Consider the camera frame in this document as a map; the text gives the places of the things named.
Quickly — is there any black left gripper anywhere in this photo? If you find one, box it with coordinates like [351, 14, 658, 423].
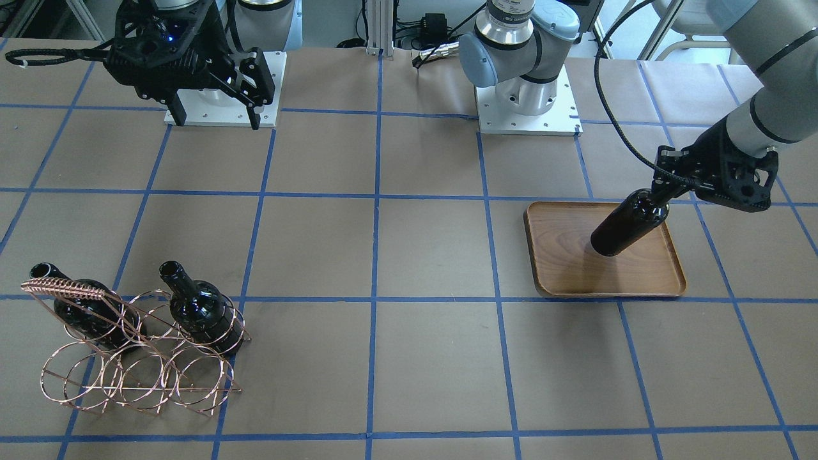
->
[655, 118, 779, 213]

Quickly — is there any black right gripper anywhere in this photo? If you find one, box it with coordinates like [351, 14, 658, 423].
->
[104, 1, 275, 130]

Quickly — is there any dark wine bottle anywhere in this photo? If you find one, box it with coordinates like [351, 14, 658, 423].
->
[53, 296, 148, 353]
[160, 260, 243, 357]
[590, 188, 670, 257]

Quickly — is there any wooden tray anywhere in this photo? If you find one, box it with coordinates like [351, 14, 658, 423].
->
[523, 201, 688, 298]

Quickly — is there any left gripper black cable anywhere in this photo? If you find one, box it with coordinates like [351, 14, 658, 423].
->
[593, 0, 697, 192]

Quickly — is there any aluminium frame post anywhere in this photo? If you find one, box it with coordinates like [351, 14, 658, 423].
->
[364, 1, 396, 60]

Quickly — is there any copper wire bottle basket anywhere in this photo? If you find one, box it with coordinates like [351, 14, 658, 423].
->
[21, 277, 243, 417]

